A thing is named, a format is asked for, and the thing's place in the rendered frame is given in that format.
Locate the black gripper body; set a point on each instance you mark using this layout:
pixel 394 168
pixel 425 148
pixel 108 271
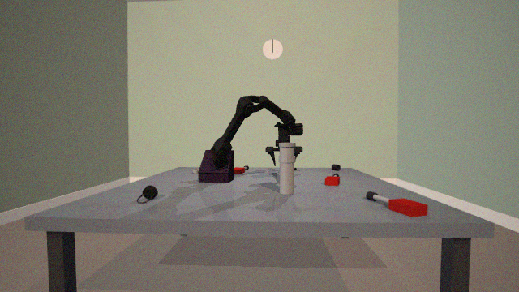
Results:
pixel 282 139

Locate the grey post with cap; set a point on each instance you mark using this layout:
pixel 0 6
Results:
pixel 287 169

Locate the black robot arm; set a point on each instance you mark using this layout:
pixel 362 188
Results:
pixel 244 109

